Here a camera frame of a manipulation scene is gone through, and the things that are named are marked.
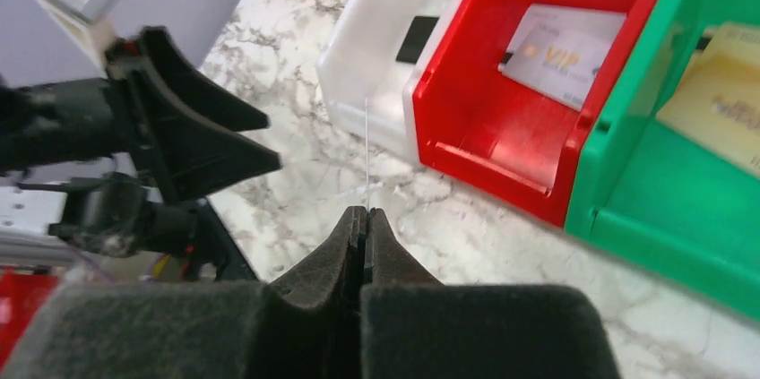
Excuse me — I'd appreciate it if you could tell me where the white patterned card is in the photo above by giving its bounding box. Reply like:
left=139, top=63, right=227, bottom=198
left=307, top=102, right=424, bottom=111
left=363, top=96, right=371, bottom=211

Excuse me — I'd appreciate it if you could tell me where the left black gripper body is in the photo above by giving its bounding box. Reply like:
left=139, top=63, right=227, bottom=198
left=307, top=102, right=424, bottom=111
left=1, top=79, right=197, bottom=258

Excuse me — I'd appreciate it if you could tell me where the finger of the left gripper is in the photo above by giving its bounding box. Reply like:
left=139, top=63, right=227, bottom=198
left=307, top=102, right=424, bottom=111
left=121, top=61, right=281, bottom=204
left=136, top=26, right=270, bottom=132

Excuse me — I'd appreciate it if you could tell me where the white plastic bin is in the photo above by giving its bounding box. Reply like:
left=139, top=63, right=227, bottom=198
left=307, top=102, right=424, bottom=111
left=316, top=0, right=462, bottom=165

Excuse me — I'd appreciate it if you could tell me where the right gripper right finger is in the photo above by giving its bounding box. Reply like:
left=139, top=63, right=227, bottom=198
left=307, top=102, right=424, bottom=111
left=360, top=208, right=619, bottom=378

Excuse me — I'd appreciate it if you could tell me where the red plastic bin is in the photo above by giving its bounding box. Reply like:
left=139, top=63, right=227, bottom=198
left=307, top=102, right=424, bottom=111
left=412, top=0, right=657, bottom=227

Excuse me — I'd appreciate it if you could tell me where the green plastic bin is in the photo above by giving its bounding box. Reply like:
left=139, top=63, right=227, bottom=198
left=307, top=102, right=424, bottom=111
left=565, top=0, right=759, bottom=319

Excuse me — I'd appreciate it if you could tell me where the silver card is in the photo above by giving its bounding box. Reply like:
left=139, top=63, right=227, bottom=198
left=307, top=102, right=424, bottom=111
left=498, top=4, right=626, bottom=110

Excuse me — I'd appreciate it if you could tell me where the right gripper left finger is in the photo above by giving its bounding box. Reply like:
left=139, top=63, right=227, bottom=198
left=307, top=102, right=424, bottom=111
left=1, top=206, right=368, bottom=378

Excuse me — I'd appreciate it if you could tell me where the black credit card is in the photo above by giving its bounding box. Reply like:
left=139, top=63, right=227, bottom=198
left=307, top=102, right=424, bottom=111
left=395, top=15, right=439, bottom=65

